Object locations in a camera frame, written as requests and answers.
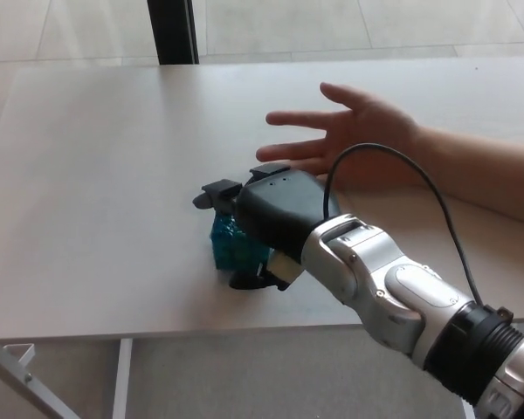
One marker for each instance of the white metal bracket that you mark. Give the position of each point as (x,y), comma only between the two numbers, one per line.
(28,355)

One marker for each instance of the grey diagonal table brace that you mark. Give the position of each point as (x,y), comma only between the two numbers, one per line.
(26,388)

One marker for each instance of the white table leg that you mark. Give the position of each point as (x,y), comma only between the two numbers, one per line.
(468,410)
(122,379)

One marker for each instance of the black window frame post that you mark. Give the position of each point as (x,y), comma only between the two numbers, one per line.
(172,30)

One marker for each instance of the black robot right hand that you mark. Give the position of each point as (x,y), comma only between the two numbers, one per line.
(279,209)

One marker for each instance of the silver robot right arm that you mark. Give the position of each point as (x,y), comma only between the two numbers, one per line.
(375,266)

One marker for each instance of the person's bare hand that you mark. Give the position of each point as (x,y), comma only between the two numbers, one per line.
(375,131)

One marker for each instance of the teal foil-wrapped cube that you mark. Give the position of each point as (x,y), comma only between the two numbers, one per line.
(231,249)

